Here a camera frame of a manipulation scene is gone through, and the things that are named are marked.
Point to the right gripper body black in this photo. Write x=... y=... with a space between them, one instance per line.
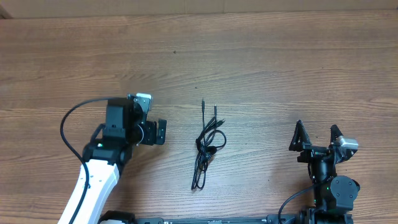
x=312 y=153

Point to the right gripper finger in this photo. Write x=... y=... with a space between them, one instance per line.
x=335 y=133
x=300 y=140

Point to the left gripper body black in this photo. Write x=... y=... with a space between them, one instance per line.
x=148 y=129

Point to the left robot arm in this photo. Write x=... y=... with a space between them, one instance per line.
x=105 y=156

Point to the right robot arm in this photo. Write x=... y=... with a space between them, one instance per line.
x=334 y=194

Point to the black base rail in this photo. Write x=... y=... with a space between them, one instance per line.
x=269 y=219

